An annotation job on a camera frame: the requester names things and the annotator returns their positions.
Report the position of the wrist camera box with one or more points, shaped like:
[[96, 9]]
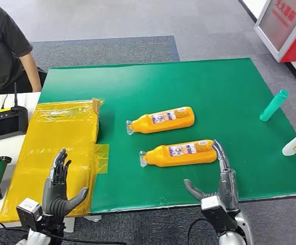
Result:
[[28, 211], [217, 213]]

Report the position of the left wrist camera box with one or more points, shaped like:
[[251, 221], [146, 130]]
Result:
[[28, 211]]

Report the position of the orange bottle with label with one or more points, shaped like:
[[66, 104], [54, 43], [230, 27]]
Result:
[[163, 157], [148, 124]]

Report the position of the green table mat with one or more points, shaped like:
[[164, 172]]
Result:
[[214, 88]]

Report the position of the yellow film wrapped box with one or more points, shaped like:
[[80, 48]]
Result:
[[48, 135]]

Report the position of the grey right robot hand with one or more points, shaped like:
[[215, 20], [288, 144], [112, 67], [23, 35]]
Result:
[[228, 186]]

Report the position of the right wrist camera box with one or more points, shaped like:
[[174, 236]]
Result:
[[217, 213]]

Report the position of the teal plastic bottle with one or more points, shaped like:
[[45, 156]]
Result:
[[272, 106]]

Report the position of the person's forearm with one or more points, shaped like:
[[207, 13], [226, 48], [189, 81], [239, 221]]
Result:
[[32, 74]]

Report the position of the person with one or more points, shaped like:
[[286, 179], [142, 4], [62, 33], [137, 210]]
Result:
[[0, 44]]

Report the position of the black remote controller with antennas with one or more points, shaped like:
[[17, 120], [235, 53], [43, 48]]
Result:
[[5, 123]]

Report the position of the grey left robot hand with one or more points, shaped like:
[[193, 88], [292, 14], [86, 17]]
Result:
[[54, 196]]

